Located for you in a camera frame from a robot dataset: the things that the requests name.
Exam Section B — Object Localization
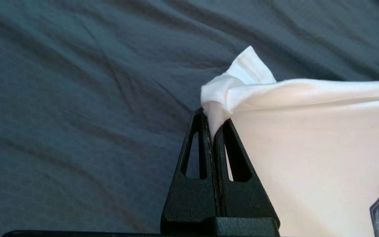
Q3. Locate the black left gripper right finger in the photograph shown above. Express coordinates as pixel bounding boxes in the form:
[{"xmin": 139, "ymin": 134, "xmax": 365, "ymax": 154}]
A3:
[{"xmin": 213, "ymin": 118, "xmax": 280, "ymax": 236}]

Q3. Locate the white t-shirt blue print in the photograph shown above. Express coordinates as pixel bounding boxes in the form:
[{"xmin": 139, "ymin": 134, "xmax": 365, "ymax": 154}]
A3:
[{"xmin": 200, "ymin": 46, "xmax": 379, "ymax": 237}]

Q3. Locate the blue bed with headboard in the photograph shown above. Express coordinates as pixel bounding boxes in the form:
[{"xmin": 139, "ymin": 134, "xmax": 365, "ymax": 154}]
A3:
[{"xmin": 0, "ymin": 0, "xmax": 379, "ymax": 235}]

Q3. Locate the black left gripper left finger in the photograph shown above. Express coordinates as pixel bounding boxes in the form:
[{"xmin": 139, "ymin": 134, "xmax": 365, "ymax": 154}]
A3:
[{"xmin": 161, "ymin": 108, "xmax": 219, "ymax": 235}]

